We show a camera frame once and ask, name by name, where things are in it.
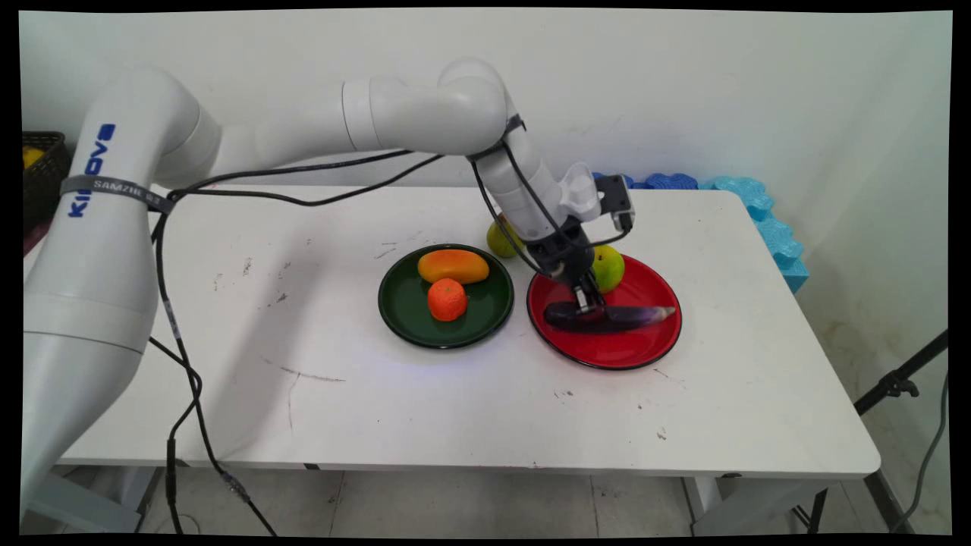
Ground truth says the yellow green toy apple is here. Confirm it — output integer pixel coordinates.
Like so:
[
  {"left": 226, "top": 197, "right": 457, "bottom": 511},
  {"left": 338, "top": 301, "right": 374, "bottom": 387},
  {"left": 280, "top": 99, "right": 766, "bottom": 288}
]
[{"left": 592, "top": 244, "right": 626, "bottom": 294}]

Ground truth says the dark green round plate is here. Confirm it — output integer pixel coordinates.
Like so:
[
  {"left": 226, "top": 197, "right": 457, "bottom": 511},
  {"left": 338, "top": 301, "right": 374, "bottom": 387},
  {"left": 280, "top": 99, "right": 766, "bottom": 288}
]
[{"left": 378, "top": 243, "right": 515, "bottom": 350}]

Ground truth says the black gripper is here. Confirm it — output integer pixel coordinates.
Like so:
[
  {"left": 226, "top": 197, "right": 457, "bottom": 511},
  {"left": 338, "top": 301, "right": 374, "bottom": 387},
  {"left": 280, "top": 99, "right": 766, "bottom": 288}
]
[{"left": 527, "top": 220, "right": 608, "bottom": 313}]

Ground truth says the white table leg frame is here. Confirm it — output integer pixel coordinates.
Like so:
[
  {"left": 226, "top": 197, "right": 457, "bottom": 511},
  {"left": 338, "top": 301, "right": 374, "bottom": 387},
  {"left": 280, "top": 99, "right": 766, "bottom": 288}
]
[
  {"left": 683, "top": 476, "right": 839, "bottom": 536},
  {"left": 23, "top": 466, "right": 164, "bottom": 534}
]

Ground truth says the dark blue foam mat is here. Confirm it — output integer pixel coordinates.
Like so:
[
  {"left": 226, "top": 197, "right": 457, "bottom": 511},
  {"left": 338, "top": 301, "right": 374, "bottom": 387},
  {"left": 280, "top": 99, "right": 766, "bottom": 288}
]
[{"left": 592, "top": 172, "right": 699, "bottom": 191}]

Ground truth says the dark purple toy eggplant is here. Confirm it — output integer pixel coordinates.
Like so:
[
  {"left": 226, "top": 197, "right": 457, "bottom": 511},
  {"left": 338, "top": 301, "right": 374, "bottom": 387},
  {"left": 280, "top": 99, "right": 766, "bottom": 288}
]
[{"left": 543, "top": 301, "right": 677, "bottom": 334}]

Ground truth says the red round plate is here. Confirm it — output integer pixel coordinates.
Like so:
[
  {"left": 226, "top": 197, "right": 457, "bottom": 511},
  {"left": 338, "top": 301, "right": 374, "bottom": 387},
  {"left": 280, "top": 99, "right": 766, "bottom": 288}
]
[{"left": 526, "top": 254, "right": 683, "bottom": 371}]

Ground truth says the black metal leg frame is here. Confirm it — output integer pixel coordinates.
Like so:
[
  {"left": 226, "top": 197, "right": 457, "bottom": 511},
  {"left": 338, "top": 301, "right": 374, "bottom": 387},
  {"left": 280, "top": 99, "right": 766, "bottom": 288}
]
[{"left": 793, "top": 470, "right": 915, "bottom": 534}]

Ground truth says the orange toy tangerine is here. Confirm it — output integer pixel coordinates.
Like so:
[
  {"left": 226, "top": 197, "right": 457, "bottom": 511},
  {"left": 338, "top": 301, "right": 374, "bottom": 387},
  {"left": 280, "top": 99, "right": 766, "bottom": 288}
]
[{"left": 427, "top": 278, "right": 468, "bottom": 322}]

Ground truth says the grey hanging cable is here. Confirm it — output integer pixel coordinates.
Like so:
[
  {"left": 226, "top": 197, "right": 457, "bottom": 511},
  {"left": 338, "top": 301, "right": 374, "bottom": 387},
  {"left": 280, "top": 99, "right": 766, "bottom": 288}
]
[{"left": 891, "top": 372, "right": 949, "bottom": 532}]

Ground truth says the grey velcro cable strap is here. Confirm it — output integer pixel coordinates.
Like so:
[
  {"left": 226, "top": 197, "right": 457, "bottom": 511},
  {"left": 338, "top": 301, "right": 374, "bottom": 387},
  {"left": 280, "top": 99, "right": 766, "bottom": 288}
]
[{"left": 61, "top": 175, "right": 175, "bottom": 215}]

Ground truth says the orange yellow toy mango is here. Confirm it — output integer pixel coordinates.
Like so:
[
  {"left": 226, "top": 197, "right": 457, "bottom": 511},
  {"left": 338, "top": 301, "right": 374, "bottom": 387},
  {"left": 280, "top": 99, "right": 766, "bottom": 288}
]
[{"left": 417, "top": 249, "right": 491, "bottom": 285}]

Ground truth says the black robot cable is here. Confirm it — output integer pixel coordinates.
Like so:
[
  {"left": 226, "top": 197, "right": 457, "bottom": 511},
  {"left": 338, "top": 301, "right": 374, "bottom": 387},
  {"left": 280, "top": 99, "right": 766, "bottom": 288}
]
[
  {"left": 150, "top": 114, "right": 634, "bottom": 537},
  {"left": 146, "top": 154, "right": 566, "bottom": 535}
]

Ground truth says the black metal tripod bar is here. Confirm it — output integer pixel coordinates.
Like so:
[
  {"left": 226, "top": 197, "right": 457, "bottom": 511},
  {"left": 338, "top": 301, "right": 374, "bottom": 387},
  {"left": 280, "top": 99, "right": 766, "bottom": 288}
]
[{"left": 853, "top": 329, "right": 949, "bottom": 416}]

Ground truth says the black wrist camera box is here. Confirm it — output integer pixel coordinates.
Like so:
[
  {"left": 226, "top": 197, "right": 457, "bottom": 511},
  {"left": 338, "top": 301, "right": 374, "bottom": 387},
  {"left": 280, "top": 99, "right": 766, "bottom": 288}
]
[{"left": 603, "top": 175, "right": 635, "bottom": 232}]

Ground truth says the black plastic basket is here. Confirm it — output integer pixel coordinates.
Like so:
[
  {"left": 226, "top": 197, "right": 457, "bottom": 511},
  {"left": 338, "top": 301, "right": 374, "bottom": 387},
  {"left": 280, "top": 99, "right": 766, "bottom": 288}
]
[{"left": 23, "top": 132, "right": 71, "bottom": 232}]

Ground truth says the green toy pear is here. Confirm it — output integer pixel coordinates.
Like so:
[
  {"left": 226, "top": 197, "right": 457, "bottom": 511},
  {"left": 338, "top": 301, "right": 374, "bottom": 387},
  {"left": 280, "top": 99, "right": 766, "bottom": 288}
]
[{"left": 486, "top": 216, "right": 526, "bottom": 259}]

